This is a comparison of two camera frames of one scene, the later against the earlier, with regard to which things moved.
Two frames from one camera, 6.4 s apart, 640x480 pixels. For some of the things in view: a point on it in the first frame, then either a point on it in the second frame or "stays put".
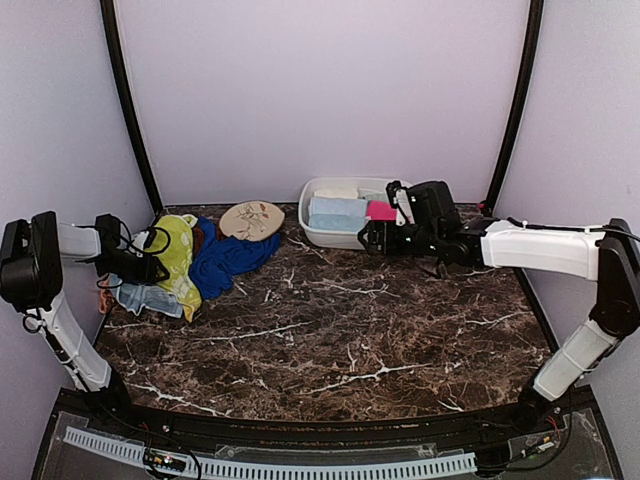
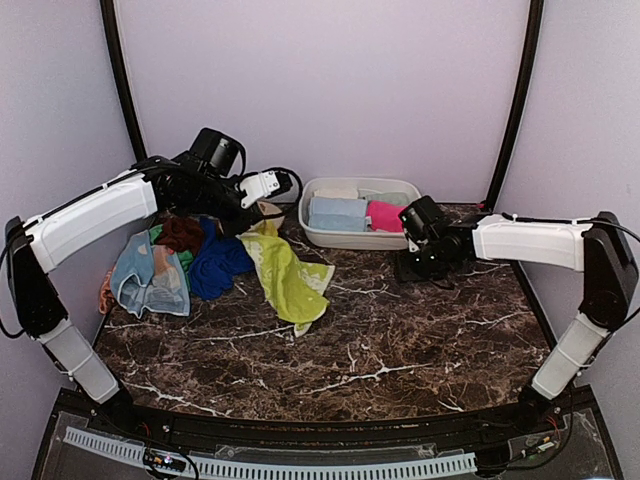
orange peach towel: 104,295 stays put
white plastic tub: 328,238 stays put
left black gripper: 148,274 → 234,226
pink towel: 380,210 stays put
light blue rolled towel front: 337,222 stays put
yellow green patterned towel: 177,256 → 293,283
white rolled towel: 348,192 stays put
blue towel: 213,272 stays put
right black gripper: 390,247 → 406,272
